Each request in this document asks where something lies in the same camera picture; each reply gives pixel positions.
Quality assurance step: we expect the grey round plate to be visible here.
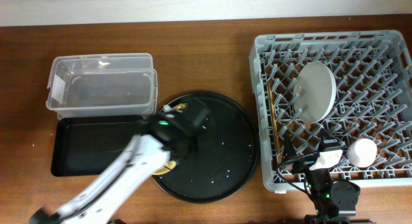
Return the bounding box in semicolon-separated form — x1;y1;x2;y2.
293;61;337;124

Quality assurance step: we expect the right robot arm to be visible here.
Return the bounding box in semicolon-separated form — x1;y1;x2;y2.
276;129;361;224

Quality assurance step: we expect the round black serving tray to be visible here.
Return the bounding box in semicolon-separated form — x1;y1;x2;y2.
153;91;260;203

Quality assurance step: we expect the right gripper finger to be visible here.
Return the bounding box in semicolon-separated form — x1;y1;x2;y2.
318;129;341;152
282;133;296;163

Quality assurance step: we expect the pink cup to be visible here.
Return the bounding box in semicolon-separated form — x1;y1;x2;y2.
346;138;377;168

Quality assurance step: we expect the black rectangular tray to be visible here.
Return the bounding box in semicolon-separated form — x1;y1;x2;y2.
51;115;142;177

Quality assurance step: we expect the grey dishwasher rack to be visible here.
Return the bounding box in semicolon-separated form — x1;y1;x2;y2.
248;30;411;193

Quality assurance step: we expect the gold foil wrapper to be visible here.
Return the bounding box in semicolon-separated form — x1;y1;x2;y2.
173;103;187;111

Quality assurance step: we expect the clear plastic storage bin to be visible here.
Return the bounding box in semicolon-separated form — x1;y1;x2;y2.
46;53;158;118

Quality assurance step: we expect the yellow bowl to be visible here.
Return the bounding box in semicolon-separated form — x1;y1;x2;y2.
152;160;178;176

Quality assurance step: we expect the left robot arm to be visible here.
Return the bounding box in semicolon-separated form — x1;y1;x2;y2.
29;111;202;223

